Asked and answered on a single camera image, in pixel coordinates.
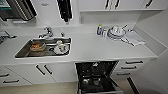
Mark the small clear soap bottle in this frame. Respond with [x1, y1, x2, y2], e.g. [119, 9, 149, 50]
[59, 29, 65, 38]

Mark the orange bowl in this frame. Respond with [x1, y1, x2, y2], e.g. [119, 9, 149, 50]
[29, 41, 47, 53]

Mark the white wall cabinet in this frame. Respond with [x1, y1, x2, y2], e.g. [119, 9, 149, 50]
[78, 0, 166, 14]

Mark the small white bottle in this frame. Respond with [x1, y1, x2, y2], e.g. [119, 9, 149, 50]
[101, 27, 109, 38]

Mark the white mug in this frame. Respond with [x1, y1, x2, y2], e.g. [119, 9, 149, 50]
[53, 39, 70, 56]

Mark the pile of white dishes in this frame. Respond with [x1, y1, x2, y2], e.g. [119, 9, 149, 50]
[106, 24, 128, 42]

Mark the white drawer stack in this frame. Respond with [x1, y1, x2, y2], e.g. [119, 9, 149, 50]
[114, 57, 151, 81]
[0, 65, 34, 88]

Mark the stainless steel sink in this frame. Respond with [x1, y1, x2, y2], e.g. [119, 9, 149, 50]
[14, 36, 73, 59]

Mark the black wall soap dispenser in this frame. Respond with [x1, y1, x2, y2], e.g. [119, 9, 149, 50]
[56, 0, 74, 24]

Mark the blue label bottle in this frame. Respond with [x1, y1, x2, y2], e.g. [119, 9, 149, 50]
[96, 23, 103, 37]

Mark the white wall outlet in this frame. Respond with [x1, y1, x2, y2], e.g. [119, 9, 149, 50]
[79, 15, 85, 24]

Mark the steel paper towel dispenser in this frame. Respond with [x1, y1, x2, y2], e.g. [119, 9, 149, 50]
[0, 0, 38, 22]

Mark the white two-door base cabinet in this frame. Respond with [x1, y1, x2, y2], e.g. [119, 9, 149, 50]
[4, 61, 79, 86]

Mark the chrome faucet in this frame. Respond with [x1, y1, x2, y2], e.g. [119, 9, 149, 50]
[37, 26, 55, 39]

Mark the stainless steel dishwasher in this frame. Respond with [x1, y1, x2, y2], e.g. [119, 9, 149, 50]
[74, 59, 125, 94]

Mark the small wall label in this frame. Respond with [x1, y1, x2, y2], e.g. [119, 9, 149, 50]
[40, 2, 50, 7]

